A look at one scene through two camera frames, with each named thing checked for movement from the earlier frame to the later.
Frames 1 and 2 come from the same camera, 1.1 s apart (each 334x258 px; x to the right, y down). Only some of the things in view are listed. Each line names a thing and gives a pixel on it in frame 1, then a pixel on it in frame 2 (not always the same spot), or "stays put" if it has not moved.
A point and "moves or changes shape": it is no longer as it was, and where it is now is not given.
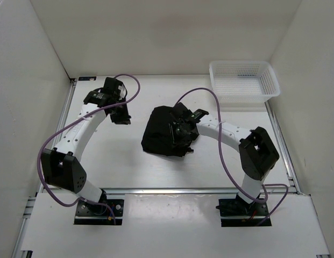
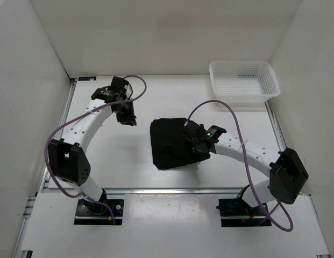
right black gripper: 176,140 -> 192,142
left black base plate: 89,214 stays put
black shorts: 156,136 moves or changes shape
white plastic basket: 244,83 stays put
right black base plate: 237,212 stays put
